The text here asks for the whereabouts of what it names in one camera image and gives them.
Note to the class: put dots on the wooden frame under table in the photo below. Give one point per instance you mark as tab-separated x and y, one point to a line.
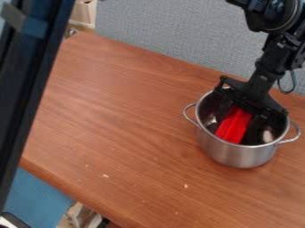
79	217

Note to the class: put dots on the red plastic block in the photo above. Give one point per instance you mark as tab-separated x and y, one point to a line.
233	126

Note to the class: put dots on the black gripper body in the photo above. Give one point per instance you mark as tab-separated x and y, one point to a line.
251	95

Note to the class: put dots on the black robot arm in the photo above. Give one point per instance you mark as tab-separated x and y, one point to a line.
280	18

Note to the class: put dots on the dark blue arm link foreground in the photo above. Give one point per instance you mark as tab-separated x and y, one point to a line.
30	41

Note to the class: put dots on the stainless steel pot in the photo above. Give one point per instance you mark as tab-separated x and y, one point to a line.
232	154

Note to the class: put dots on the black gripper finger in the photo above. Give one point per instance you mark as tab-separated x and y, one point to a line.
224	104
255	132

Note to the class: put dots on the light wooden furniture piece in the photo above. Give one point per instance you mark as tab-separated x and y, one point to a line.
83	15

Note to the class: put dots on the dark object bottom corner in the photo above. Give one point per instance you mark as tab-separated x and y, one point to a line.
10	221

